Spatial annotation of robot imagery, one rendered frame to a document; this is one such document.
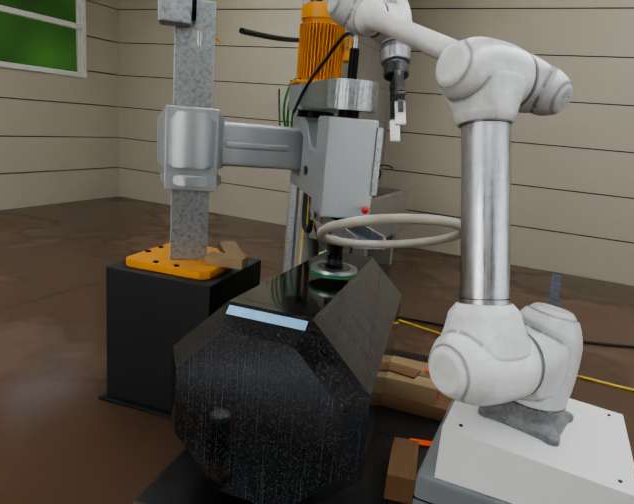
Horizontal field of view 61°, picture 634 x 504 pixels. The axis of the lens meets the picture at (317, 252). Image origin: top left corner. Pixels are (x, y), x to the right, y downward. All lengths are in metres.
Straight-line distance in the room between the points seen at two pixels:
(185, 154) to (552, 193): 5.14
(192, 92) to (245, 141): 0.35
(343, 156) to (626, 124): 5.11
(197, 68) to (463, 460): 2.17
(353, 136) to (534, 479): 1.50
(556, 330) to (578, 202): 5.82
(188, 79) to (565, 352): 2.14
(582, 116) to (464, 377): 6.08
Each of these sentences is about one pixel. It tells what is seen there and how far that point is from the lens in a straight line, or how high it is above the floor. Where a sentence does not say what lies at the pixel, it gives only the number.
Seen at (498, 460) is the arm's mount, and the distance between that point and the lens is 1.27.
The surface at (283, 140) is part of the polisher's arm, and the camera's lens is 2.89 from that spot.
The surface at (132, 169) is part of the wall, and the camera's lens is 9.69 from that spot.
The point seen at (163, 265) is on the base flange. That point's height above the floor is 0.78.
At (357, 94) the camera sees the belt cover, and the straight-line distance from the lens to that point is 2.26.
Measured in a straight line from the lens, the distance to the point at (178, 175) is 2.80.
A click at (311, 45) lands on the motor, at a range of 2.94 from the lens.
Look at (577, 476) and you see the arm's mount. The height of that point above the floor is 0.91.
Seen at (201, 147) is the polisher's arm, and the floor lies 1.37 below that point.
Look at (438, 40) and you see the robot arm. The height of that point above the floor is 1.77.
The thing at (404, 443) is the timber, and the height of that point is 0.14.
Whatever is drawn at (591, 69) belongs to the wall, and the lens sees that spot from 7.08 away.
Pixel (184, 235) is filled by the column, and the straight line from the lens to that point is 2.89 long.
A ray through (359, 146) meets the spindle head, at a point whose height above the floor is 1.46.
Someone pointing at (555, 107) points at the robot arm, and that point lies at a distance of 1.31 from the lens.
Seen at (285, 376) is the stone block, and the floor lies 0.64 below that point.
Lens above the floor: 1.55
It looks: 14 degrees down
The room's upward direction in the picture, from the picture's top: 5 degrees clockwise
